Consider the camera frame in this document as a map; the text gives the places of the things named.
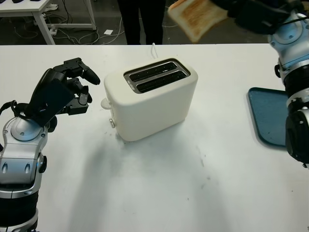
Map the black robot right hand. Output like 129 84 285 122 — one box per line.
211 0 290 34

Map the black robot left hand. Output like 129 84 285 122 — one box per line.
30 57 101 116

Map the toast slice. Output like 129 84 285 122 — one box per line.
168 0 229 44

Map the person in beige jacket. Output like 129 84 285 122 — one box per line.
117 0 166 45

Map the white two-slot toaster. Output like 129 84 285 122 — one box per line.
100 58 199 142

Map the white metal-legged desk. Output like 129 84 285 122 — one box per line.
0 0 97 45

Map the blue oval tray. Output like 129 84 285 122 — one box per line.
248 87 290 147

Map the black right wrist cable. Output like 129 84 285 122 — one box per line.
275 13 309 29

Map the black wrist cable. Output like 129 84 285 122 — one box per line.
275 13 309 29
0 101 33 119

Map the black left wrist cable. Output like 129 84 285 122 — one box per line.
0 101 33 119

